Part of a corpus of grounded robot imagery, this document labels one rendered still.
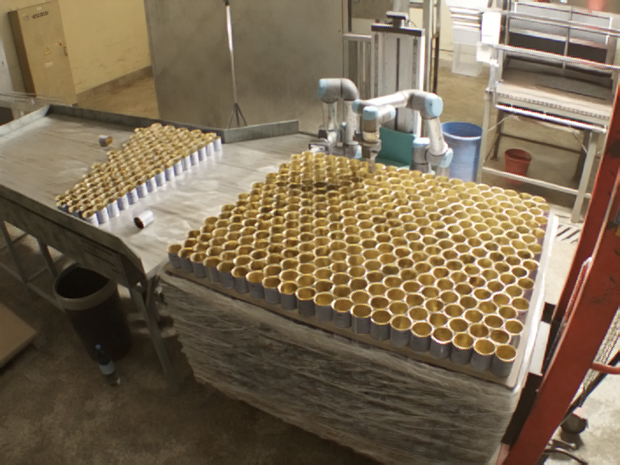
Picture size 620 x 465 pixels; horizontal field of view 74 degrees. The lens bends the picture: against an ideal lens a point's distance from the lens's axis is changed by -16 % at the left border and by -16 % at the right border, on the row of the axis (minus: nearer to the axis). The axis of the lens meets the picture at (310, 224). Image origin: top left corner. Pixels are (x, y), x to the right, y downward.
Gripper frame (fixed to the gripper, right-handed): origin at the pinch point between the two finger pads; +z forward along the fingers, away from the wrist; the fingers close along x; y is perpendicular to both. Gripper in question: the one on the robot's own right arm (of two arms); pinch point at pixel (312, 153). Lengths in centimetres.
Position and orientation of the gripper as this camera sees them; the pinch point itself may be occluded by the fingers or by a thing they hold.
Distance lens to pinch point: 269.8
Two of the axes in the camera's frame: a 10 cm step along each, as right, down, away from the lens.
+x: -9.0, -1.8, 4.0
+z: -4.4, 4.9, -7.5
